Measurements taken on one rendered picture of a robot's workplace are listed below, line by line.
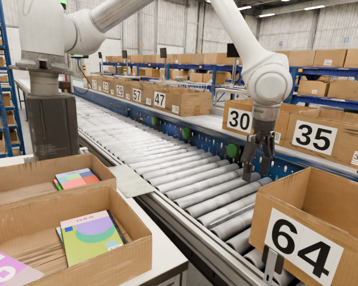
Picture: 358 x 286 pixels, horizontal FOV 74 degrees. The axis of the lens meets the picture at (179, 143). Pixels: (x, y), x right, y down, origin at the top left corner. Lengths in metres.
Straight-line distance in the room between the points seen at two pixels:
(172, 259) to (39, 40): 0.89
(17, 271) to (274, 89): 0.71
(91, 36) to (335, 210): 1.16
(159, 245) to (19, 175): 0.60
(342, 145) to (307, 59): 5.16
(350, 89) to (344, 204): 4.73
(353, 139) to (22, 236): 1.11
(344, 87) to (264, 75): 4.99
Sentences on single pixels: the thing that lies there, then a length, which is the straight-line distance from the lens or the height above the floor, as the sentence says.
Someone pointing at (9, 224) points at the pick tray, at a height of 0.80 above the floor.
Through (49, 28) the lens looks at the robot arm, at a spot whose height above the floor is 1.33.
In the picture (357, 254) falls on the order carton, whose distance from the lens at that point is 0.60.
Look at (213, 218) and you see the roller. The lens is 0.83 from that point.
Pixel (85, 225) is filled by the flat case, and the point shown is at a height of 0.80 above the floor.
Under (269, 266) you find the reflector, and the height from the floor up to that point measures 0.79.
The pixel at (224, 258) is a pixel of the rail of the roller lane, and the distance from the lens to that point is 0.71.
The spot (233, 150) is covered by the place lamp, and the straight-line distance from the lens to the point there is 1.26.
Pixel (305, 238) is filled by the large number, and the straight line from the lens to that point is 0.63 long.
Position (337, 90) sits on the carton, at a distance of 5.63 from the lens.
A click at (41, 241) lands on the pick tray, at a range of 0.77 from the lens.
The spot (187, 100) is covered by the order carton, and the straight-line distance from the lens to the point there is 1.70.
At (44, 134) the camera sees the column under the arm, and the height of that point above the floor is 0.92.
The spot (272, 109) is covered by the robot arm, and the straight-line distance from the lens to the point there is 0.83.
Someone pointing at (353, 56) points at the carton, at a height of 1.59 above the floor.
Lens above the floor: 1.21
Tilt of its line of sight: 17 degrees down
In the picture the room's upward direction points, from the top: 3 degrees clockwise
